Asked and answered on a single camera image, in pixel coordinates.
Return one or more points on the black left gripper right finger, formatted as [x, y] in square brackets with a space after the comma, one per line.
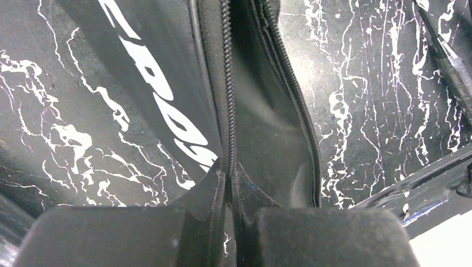
[269, 235]

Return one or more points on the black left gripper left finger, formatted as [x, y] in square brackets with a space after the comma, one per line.
[188, 232]

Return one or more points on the black racket cover bag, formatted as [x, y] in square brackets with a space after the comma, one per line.
[214, 81]

